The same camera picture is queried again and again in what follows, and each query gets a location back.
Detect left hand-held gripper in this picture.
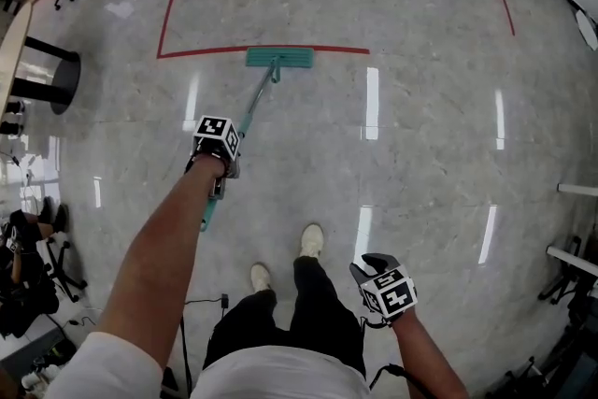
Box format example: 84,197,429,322
184,114,243,202

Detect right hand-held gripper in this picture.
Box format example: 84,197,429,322
349,252,419,330

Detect teal mop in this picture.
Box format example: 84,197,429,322
199,45,315,234

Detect person's left forearm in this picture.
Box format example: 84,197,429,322
95,152,227,371

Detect person's right forearm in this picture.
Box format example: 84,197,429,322
390,306,470,399

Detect person's right white shoe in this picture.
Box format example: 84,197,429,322
298,222,325,260

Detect person's white shoe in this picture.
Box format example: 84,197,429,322
249,262,274,294
298,222,325,260

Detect person's black trousers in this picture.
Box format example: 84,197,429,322
203,255,368,378

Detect person's left white shoe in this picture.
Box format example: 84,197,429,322
249,262,274,294

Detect person's white shirt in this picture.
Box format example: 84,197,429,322
44,331,375,399

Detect wooden table with black base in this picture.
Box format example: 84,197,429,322
0,0,83,136

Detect black stand with white bar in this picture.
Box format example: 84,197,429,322
536,235,598,307

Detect black swivel chair base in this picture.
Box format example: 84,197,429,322
42,234,89,304

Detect white table bar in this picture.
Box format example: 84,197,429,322
557,182,598,198

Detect white panel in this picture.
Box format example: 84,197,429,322
574,7,598,52

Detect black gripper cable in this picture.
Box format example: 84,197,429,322
367,363,438,399

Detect black power adapter with cable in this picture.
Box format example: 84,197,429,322
183,292,231,310

